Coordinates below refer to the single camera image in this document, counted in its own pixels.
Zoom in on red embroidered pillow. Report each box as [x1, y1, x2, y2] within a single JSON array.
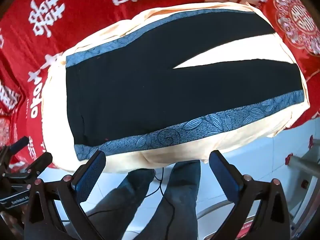
[[261, 0, 320, 80]]

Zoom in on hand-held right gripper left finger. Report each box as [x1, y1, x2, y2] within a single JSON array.
[[24, 150, 107, 240]]

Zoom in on cream cloth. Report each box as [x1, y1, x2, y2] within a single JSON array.
[[41, 1, 312, 174]]

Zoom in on red printed blanket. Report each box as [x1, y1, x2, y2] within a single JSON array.
[[0, 0, 320, 170]]

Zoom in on grey metal rack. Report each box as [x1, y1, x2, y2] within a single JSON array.
[[287, 140, 320, 240]]

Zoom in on black pants with blue stripes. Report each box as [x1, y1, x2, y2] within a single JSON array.
[[65, 7, 305, 161]]

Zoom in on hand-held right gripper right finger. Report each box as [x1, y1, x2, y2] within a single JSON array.
[[209, 150, 292, 240]]

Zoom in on person's right leg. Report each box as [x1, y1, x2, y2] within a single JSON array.
[[142, 159, 202, 240]]

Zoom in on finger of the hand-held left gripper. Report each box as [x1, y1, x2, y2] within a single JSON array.
[[27, 152, 54, 178], [9, 136, 30, 153]]

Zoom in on person's legs in jeans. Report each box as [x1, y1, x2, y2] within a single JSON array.
[[87, 167, 176, 233]]

